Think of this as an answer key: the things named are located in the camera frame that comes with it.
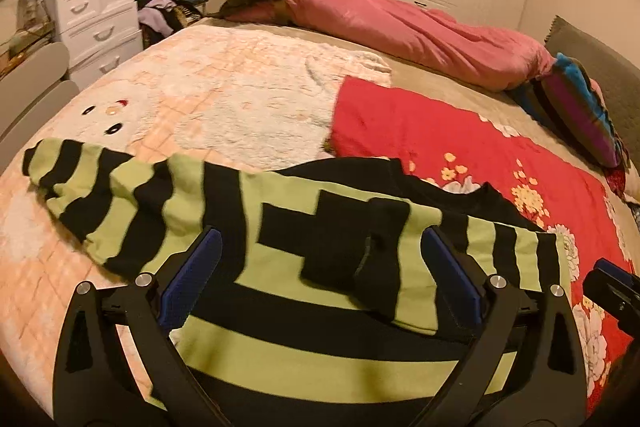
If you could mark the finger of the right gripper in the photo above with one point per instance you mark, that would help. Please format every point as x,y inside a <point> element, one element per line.
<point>613,289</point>

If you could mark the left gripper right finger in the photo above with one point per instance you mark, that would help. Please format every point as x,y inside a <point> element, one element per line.
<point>524,366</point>

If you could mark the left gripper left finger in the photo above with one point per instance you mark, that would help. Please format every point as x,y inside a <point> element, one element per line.
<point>116,364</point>

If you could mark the green black striped sweater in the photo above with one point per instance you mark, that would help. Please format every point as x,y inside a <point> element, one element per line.
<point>321,311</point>

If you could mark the pile of clothes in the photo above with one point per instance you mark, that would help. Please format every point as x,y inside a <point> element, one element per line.
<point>160,19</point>

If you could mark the colourful striped pillow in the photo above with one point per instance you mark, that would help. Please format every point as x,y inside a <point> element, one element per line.
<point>564,101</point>

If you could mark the red floral blanket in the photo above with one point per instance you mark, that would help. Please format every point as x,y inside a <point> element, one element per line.
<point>458,150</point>

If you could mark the pink quilt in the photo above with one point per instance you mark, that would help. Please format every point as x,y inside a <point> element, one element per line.
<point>492,58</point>

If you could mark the white pink fluffy blanket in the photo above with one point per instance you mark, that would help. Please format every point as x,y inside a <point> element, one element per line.
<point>250,97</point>

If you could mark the white drawer cabinet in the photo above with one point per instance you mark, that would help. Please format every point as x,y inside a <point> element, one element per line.
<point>99,35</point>

